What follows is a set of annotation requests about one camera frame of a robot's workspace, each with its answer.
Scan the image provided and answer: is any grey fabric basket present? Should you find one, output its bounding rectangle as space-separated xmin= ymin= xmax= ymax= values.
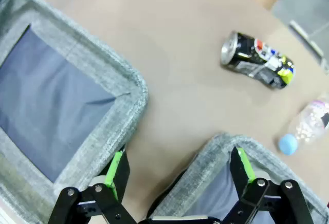
xmin=148 ymin=133 xmax=329 ymax=224
xmin=0 ymin=0 xmax=150 ymax=224

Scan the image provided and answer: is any clear bottle with blue cap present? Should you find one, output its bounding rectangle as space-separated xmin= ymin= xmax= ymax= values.
xmin=278 ymin=97 xmax=329 ymax=157

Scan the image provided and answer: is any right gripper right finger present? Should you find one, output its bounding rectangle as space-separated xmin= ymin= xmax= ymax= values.
xmin=220 ymin=145 xmax=316 ymax=224

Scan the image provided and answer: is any crushed black drink can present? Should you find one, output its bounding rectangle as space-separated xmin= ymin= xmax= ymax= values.
xmin=220 ymin=30 xmax=296 ymax=90

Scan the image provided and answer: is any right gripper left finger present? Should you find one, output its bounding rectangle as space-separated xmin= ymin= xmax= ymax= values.
xmin=48 ymin=150 xmax=141 ymax=224

